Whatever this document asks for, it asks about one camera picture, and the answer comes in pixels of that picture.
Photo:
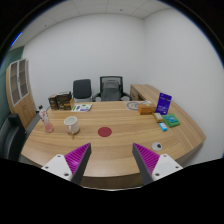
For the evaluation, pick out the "round desk cable grommet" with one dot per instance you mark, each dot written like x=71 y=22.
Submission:
x=157 y=146

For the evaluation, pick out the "dark grey office chair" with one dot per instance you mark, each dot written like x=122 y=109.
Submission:
x=82 y=90

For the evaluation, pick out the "wooden glass-door cabinet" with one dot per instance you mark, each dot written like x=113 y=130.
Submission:
x=18 y=91

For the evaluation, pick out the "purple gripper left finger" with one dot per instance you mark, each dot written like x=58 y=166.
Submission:
x=71 y=166

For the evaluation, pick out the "wooden side cabinet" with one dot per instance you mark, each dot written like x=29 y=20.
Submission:
x=141 y=92

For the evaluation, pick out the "green book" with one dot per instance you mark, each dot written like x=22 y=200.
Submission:
x=171 y=120

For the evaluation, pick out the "white ceramic mug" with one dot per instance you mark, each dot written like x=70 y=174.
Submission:
x=71 y=124

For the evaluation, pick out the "round red coaster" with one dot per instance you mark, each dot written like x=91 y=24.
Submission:
x=104 y=132

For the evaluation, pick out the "white green leaflet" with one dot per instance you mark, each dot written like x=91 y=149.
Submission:
x=81 y=107

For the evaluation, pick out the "wooden tissue box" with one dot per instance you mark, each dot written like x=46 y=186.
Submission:
x=146 y=109

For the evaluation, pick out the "grey mesh office chair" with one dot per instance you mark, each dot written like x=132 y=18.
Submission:
x=111 y=89

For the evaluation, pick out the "round white mat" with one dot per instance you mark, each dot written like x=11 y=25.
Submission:
x=132 y=105

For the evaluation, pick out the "dark brown boxes stack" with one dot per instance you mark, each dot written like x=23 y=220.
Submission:
x=61 y=101

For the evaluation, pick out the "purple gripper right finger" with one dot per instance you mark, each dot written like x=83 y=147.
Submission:
x=153 y=166

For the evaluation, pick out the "small blue box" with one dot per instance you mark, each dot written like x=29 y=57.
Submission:
x=163 y=127

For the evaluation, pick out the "black chair at left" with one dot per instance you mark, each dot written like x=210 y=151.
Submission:
x=12 y=138

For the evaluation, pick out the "small yellow box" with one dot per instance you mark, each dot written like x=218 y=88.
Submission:
x=158 y=117

